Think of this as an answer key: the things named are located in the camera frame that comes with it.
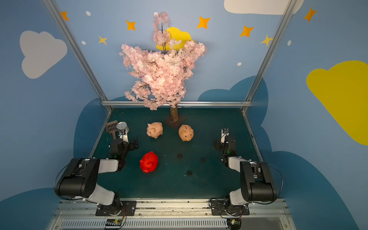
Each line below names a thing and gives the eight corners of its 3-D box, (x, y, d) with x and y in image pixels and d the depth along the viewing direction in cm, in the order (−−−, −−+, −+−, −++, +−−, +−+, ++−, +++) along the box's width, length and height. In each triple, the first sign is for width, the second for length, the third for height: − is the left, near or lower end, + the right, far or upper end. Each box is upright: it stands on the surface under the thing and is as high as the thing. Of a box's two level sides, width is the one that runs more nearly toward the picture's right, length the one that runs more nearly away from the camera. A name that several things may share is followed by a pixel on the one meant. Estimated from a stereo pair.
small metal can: (117, 129, 108) (115, 125, 104) (122, 123, 111) (120, 120, 108) (127, 132, 106) (125, 129, 102) (132, 127, 109) (130, 123, 106)
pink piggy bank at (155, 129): (148, 139, 104) (145, 132, 97) (150, 129, 110) (148, 121, 103) (162, 139, 104) (160, 132, 97) (163, 129, 110) (161, 121, 103)
